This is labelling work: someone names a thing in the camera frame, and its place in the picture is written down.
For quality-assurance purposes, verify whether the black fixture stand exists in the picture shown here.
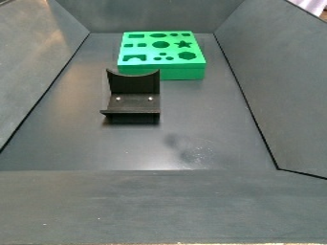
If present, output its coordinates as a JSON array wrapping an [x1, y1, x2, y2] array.
[[100, 70, 161, 124]]

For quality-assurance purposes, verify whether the green shape sorter board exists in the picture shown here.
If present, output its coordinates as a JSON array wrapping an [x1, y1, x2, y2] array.
[[117, 31, 207, 80]]

